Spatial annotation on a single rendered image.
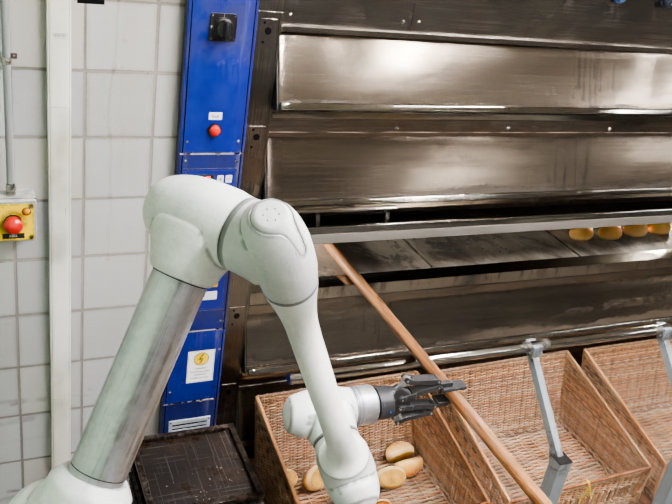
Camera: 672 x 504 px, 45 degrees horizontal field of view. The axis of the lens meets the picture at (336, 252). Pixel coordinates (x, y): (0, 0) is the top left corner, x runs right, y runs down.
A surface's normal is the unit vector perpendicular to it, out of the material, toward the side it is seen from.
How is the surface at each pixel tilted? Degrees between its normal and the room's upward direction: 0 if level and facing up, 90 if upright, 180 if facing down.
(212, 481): 0
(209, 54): 90
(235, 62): 90
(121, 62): 90
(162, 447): 0
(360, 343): 70
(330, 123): 90
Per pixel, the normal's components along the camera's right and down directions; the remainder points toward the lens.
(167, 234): -0.45, -0.09
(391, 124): 0.39, 0.47
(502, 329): 0.42, 0.14
